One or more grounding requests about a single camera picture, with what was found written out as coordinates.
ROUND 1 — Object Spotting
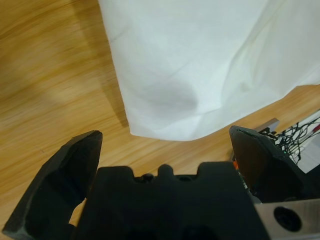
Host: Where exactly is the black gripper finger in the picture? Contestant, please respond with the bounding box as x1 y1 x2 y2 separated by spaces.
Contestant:
229 125 313 204
3 129 104 238

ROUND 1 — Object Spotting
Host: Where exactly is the white t-shirt with small print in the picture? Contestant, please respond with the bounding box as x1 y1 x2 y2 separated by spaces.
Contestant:
96 0 320 143

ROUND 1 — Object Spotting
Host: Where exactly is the black clamp with silver connector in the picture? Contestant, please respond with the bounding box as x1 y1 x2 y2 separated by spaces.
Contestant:
261 127 278 141

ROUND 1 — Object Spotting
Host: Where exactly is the black floor cable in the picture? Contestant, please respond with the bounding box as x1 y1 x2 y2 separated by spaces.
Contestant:
274 118 320 166

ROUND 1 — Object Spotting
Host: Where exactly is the red thin cable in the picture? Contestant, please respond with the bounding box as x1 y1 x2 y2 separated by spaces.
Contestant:
309 123 320 137

